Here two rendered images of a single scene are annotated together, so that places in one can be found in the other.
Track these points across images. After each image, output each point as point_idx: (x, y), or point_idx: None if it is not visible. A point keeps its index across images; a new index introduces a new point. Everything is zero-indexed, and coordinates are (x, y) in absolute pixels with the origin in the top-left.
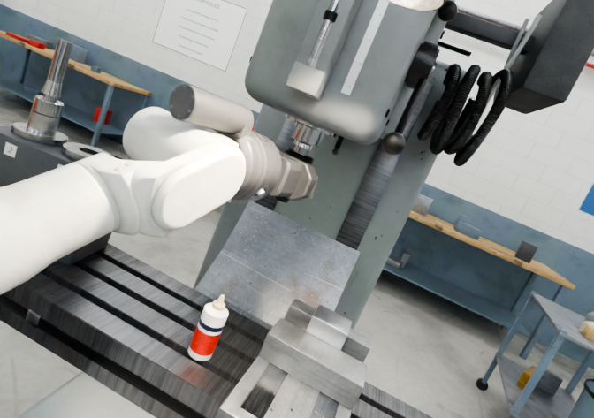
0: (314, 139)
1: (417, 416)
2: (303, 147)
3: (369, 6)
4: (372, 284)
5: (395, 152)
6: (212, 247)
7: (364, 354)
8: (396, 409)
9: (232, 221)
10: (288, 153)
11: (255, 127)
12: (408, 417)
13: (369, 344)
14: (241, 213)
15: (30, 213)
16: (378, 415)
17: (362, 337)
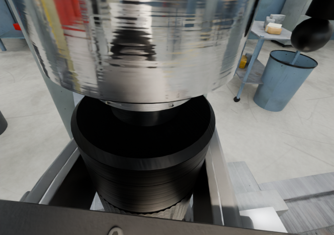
0: (247, 28)
1: (293, 187)
2: (172, 104)
3: None
4: (207, 93)
5: None
6: (69, 129)
7: (283, 213)
8: (283, 195)
9: (69, 105)
10: (106, 173)
11: None
12: (292, 195)
13: (284, 201)
14: (72, 95)
15: None
16: (283, 217)
17: (272, 196)
